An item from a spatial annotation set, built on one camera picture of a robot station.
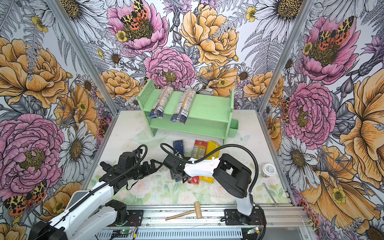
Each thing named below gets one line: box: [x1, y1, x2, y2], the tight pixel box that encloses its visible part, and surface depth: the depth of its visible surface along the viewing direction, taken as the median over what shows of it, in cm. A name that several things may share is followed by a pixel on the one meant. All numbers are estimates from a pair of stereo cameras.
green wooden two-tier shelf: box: [137, 78, 239, 145], surface depth 87 cm
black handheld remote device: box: [99, 161, 113, 172], surface depth 89 cm
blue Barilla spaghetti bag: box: [173, 139, 184, 157], surface depth 99 cm
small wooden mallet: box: [165, 201, 203, 221], surface depth 78 cm
